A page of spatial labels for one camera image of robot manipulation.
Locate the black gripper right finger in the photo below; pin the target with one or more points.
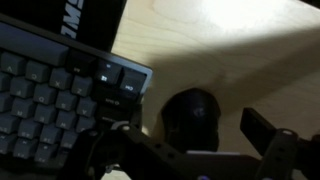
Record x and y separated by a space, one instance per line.
282 150

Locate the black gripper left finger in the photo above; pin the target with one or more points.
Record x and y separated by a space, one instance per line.
143 158

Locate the black computer mouse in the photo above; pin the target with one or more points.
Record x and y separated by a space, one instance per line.
190 120

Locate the grey mechanical keyboard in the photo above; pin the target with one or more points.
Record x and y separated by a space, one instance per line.
53 88

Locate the black desk mat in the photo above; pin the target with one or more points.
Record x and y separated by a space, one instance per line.
92 22

